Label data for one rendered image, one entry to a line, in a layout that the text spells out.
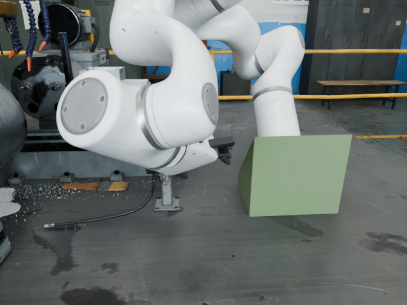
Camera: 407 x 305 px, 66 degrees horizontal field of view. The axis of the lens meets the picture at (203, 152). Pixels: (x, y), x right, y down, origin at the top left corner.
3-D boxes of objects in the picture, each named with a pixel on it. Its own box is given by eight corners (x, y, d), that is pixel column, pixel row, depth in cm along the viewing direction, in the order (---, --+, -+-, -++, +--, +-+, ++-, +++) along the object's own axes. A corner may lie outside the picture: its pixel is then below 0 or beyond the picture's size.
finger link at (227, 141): (228, 130, 48) (237, 140, 54) (183, 146, 50) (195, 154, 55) (230, 137, 48) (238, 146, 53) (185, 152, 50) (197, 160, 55)
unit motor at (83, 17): (49, 100, 148) (31, 1, 132) (71, 88, 178) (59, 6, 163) (105, 100, 149) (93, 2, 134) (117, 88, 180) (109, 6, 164)
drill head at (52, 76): (6, 129, 117) (-10, 59, 107) (49, 103, 155) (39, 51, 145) (75, 127, 118) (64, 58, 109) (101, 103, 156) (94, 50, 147)
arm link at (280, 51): (263, 115, 103) (254, 57, 112) (320, 95, 94) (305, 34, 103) (246, 99, 94) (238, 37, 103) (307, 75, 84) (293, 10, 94)
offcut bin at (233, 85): (246, 97, 612) (248, 53, 582) (251, 102, 569) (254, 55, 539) (219, 97, 609) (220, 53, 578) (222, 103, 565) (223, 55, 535)
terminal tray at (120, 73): (81, 95, 96) (78, 71, 94) (91, 88, 106) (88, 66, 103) (121, 94, 97) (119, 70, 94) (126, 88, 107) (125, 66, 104)
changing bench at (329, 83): (391, 104, 554) (396, 80, 538) (402, 109, 523) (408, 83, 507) (313, 105, 549) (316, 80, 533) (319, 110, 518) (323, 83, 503)
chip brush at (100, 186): (60, 190, 96) (59, 188, 96) (66, 183, 101) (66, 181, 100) (126, 190, 96) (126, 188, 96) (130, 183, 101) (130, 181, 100)
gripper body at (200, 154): (186, 106, 45) (214, 129, 55) (127, 131, 48) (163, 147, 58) (197, 155, 42) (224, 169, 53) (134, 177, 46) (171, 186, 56)
